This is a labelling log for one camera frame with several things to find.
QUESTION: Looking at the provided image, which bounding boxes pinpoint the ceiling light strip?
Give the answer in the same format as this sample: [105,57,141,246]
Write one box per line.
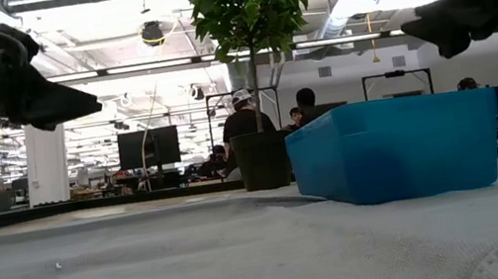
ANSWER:
[46,20,414,92]

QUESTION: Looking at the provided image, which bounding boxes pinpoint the white round pillar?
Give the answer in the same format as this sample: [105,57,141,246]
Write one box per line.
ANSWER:
[18,119,76,209]

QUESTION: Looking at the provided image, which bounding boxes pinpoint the green potted plant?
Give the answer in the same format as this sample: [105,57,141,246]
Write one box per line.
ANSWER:
[187,0,345,198]

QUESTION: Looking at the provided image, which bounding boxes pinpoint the black computer monitor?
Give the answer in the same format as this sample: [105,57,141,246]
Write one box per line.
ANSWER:
[115,124,187,195]

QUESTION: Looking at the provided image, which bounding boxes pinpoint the black round ceiling device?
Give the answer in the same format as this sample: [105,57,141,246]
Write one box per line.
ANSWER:
[139,18,167,50]

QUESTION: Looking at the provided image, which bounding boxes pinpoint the person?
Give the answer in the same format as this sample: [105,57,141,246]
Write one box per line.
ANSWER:
[455,75,481,93]
[213,84,284,183]
[284,105,307,134]
[197,142,232,182]
[293,80,351,129]

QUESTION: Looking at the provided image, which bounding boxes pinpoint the blue plastic tupperware container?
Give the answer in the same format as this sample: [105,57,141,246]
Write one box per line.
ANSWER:
[280,80,498,218]

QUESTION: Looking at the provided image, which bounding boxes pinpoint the grey cloth mat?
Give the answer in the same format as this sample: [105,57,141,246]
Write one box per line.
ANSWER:
[0,148,498,279]

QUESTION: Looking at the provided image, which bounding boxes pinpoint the yellow hanging pendant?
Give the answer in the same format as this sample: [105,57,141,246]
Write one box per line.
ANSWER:
[363,13,382,65]

